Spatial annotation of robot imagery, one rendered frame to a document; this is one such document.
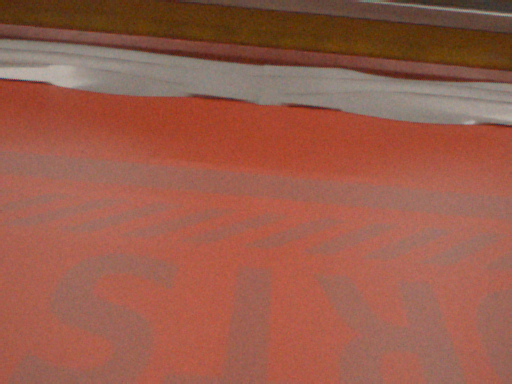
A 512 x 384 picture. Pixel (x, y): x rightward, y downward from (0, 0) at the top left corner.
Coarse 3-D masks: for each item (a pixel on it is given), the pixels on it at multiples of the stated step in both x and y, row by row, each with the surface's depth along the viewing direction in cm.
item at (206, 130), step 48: (144, 48) 38; (192, 48) 39; (240, 48) 40; (0, 96) 27; (48, 96) 27; (96, 96) 28; (144, 96) 28; (48, 144) 22; (96, 144) 22; (144, 144) 23; (192, 144) 23; (240, 144) 24
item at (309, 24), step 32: (0, 0) 37; (32, 0) 37; (64, 0) 37; (96, 0) 37; (128, 0) 37; (320, 32) 38; (352, 32) 38; (384, 32) 37; (416, 32) 37; (448, 32) 37; (480, 32) 37
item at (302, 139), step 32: (288, 64) 37; (320, 64) 38; (352, 64) 39; (384, 64) 40; (416, 64) 40; (256, 128) 26; (288, 128) 26; (320, 128) 26; (352, 128) 27; (384, 128) 27; (416, 128) 28; (448, 128) 28; (480, 128) 28; (256, 160) 22; (288, 160) 23; (320, 160) 23; (352, 160) 23; (384, 160) 24; (416, 160) 24; (448, 160) 24; (480, 160) 24
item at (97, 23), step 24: (24, 24) 38; (48, 24) 38; (72, 24) 38; (96, 24) 38; (120, 24) 38; (144, 24) 38; (168, 24) 38; (192, 24) 38; (288, 48) 38; (312, 48) 38; (336, 48) 38; (360, 48) 38; (384, 48) 38; (408, 48) 38; (432, 48) 38
